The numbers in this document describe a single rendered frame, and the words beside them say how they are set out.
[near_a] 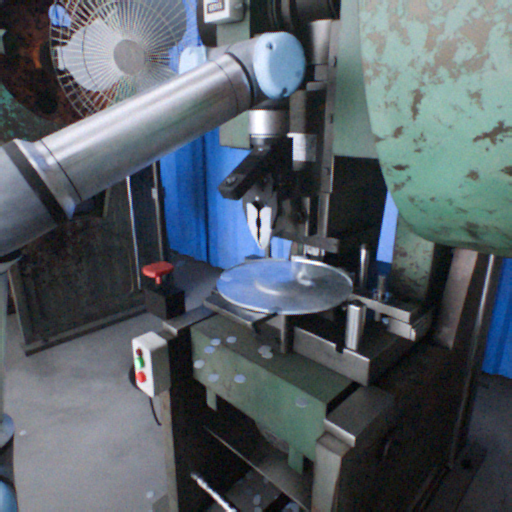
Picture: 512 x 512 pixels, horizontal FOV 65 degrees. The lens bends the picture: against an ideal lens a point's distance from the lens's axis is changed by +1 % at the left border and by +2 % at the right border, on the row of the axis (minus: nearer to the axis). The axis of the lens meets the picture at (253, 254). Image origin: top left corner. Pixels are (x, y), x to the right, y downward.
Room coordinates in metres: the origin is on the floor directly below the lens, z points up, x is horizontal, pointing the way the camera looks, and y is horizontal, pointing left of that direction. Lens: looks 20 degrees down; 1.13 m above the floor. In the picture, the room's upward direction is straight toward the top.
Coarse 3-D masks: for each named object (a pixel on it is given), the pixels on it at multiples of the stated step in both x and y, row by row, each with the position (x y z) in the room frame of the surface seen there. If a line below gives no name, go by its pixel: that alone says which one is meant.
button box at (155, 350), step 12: (144, 336) 0.84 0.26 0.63; (156, 336) 0.84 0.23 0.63; (144, 348) 0.79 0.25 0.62; (156, 348) 0.79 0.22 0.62; (144, 360) 0.79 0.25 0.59; (156, 360) 0.79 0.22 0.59; (168, 360) 0.81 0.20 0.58; (144, 372) 0.80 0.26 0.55; (156, 372) 0.79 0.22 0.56; (168, 372) 0.81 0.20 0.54; (144, 384) 0.80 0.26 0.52; (156, 384) 0.79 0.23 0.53; (168, 384) 0.81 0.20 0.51; (156, 420) 0.85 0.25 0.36
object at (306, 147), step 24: (312, 96) 0.81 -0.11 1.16; (312, 120) 0.81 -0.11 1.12; (312, 144) 0.81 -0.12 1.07; (312, 168) 0.81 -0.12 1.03; (312, 192) 0.81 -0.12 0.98; (336, 192) 0.79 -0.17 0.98; (360, 192) 0.86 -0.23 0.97; (288, 216) 0.81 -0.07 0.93; (312, 216) 0.78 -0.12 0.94; (336, 216) 0.80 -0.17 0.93
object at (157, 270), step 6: (156, 264) 0.97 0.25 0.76; (162, 264) 0.97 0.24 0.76; (168, 264) 0.97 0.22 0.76; (144, 270) 0.93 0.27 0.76; (150, 270) 0.93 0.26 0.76; (156, 270) 0.93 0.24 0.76; (162, 270) 0.93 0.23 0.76; (168, 270) 0.94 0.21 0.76; (150, 276) 0.92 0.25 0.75; (156, 276) 0.91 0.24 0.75; (162, 282) 0.95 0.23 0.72
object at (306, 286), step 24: (240, 264) 0.90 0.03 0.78; (264, 264) 0.91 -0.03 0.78; (288, 264) 0.91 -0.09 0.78; (312, 264) 0.91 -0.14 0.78; (240, 288) 0.77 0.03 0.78; (264, 288) 0.76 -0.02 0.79; (288, 288) 0.75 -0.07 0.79; (312, 288) 0.77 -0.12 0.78; (336, 288) 0.77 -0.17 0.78; (288, 312) 0.65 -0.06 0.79
